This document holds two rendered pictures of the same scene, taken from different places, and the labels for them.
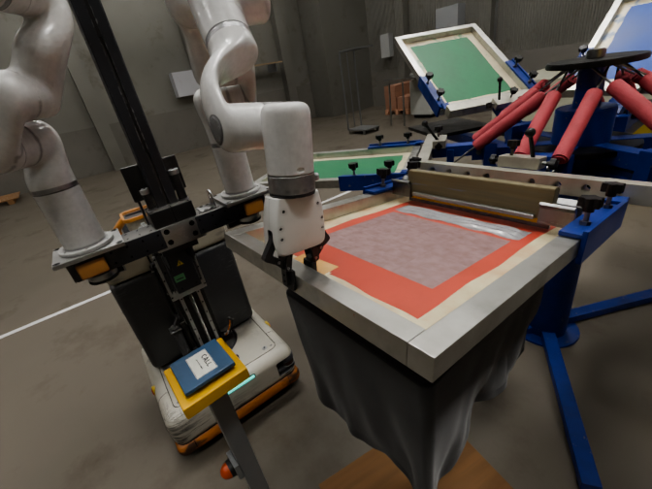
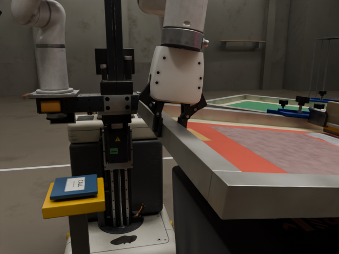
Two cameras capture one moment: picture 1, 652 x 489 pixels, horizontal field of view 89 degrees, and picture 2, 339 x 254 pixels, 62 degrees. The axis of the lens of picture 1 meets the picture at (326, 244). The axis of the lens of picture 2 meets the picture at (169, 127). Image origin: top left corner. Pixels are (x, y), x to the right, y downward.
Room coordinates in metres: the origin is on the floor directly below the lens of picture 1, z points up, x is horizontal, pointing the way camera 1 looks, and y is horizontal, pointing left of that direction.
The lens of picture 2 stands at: (0.01, -0.13, 1.26)
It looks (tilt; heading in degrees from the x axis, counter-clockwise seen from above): 14 degrees down; 20
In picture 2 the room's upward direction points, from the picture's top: straight up
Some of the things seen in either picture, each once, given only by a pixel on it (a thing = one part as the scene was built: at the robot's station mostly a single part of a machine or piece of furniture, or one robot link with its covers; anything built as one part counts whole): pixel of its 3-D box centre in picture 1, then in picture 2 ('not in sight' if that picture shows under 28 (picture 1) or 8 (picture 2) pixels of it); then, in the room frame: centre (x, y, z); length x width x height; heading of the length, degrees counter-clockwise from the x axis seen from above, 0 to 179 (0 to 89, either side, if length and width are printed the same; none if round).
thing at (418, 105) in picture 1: (431, 88); not in sight; (8.81, -3.24, 0.62); 2.61 x 0.65 x 1.23; 122
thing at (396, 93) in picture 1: (408, 96); not in sight; (10.24, -3.12, 0.38); 1.29 x 0.92 x 0.76; 122
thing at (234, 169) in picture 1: (232, 168); not in sight; (1.06, 0.25, 1.21); 0.16 x 0.13 x 0.15; 32
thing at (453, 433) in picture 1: (486, 378); not in sight; (0.52, -0.32, 0.74); 0.46 x 0.04 x 0.42; 125
